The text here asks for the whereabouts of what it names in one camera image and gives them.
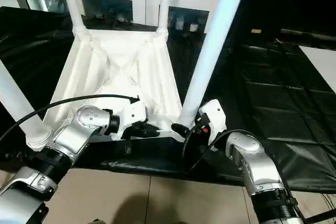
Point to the black folding stand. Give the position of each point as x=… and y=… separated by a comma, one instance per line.
x=320, y=216

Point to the small yellow tag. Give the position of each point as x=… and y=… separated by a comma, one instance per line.
x=256, y=31

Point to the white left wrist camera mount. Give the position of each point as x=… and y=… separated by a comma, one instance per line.
x=134, y=111

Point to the white plastic table top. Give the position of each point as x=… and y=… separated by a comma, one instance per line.
x=121, y=72

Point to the black work mat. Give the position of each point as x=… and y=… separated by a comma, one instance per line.
x=278, y=93

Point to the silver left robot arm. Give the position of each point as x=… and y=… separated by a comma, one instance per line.
x=63, y=145

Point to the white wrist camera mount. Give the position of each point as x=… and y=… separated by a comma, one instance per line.
x=212, y=114
x=134, y=111

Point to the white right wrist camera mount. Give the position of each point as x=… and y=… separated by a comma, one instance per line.
x=212, y=114

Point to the white flat board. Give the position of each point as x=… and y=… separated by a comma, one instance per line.
x=321, y=64

